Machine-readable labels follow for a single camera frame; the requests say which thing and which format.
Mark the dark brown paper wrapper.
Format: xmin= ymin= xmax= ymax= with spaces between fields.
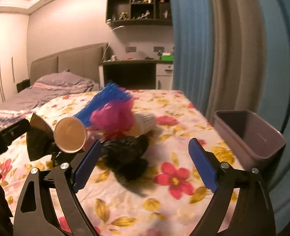
xmin=26 ymin=113 xmax=54 ymax=161

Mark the brown paper cup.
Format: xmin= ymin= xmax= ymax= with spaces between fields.
xmin=53 ymin=117 xmax=87 ymax=153

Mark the black plastic bag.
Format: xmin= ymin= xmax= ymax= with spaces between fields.
xmin=101 ymin=134 xmax=149 ymax=182

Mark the white grid paper cup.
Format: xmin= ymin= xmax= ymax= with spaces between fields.
xmin=124 ymin=112 xmax=157 ymax=137

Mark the blue foam net sleeve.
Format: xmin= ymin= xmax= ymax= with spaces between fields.
xmin=74 ymin=83 xmax=133 ymax=127

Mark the purple plastic trash bin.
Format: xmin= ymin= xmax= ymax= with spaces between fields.
xmin=214 ymin=110 xmax=286 ymax=171

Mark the floral bed sheet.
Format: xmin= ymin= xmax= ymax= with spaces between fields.
xmin=0 ymin=90 xmax=240 ymax=235

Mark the grey upholstered headboard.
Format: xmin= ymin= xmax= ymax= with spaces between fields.
xmin=30 ymin=43 xmax=108 ymax=84

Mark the white drawer cabinet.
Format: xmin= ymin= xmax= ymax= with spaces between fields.
xmin=156 ymin=63 xmax=174 ymax=90

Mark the blue and grey curtain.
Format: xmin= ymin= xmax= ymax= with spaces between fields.
xmin=170 ymin=0 xmax=290 ymax=235

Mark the dark wooden desk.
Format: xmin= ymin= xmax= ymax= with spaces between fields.
xmin=99 ymin=60 xmax=173 ymax=90

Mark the green box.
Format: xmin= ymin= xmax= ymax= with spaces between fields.
xmin=160 ymin=52 xmax=174 ymax=61

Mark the white wardrobe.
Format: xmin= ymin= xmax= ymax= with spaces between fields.
xmin=0 ymin=13 xmax=29 ymax=104

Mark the dark wall shelf unit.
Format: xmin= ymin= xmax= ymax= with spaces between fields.
xmin=105 ymin=0 xmax=172 ymax=29

